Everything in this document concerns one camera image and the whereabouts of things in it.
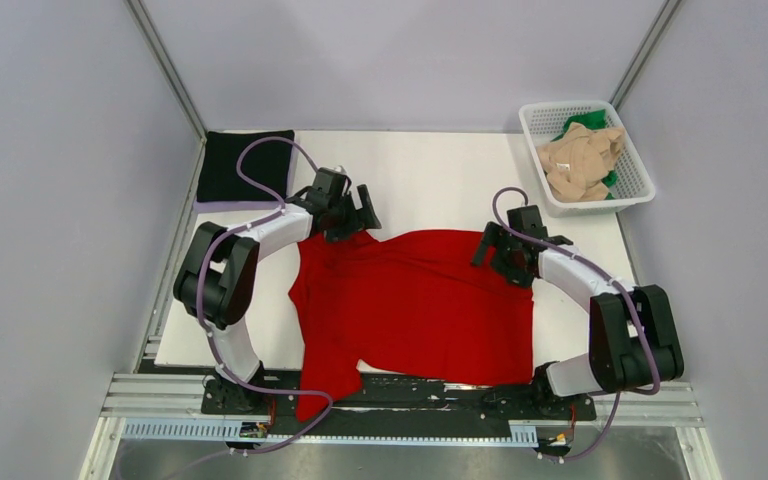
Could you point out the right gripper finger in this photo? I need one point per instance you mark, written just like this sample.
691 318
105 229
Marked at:
489 239
519 276

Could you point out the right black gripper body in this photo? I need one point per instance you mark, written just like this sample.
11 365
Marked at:
504 249

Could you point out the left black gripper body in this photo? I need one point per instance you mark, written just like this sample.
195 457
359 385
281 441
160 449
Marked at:
343 211

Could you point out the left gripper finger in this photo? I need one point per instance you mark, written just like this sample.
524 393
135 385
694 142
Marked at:
366 217
342 232

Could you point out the red t shirt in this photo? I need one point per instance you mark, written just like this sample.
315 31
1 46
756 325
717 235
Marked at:
413 304

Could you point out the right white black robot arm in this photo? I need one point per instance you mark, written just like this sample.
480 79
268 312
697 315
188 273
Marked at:
632 339

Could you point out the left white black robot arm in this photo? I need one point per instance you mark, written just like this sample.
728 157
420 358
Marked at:
215 283

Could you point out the folded black t shirt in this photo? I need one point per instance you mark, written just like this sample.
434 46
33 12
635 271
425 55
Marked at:
245 166

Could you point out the beige t shirt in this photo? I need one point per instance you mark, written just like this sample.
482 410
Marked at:
579 162

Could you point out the white plastic basket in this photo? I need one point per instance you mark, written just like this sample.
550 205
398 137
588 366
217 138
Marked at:
585 162

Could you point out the folded lavender t shirt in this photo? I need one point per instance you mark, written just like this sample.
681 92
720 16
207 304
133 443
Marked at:
238 206

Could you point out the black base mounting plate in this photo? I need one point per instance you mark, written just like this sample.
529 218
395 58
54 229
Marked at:
398 405

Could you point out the green t shirt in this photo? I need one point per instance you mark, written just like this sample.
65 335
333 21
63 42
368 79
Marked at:
586 120

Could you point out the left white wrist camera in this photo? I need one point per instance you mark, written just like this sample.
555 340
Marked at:
339 172

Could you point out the white slotted cable duct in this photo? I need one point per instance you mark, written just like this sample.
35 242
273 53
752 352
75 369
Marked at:
240 431

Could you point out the aluminium frame rail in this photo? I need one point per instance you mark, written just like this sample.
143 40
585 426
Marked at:
179 395

